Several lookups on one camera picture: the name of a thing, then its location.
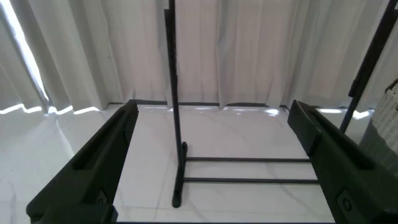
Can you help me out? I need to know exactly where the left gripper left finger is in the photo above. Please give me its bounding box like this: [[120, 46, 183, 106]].
[[26, 99, 139, 224]]

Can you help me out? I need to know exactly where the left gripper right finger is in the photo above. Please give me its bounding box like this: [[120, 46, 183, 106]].
[[287, 100, 398, 224]]

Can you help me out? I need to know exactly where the white laundry basket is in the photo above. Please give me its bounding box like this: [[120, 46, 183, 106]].
[[359, 77, 398, 178]]

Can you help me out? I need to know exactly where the black clothes rack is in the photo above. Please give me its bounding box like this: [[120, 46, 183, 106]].
[[164, 0, 398, 208]]

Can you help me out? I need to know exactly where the white curtain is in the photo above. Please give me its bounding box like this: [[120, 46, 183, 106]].
[[0, 0, 398, 114]]

